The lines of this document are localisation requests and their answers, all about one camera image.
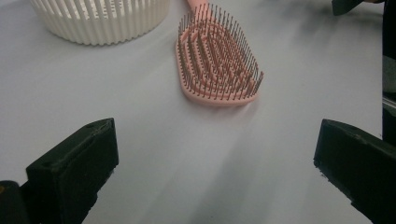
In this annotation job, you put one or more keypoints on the white ribbed plastic basket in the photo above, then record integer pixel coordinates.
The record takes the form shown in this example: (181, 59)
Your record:
(99, 28)

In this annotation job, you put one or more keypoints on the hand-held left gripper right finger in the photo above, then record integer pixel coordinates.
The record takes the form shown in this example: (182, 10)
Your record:
(358, 161)

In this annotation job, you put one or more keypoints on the pink hairbrush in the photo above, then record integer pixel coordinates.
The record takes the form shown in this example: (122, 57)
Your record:
(218, 100)

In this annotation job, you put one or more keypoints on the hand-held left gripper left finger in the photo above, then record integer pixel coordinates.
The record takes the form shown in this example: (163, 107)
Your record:
(71, 168)

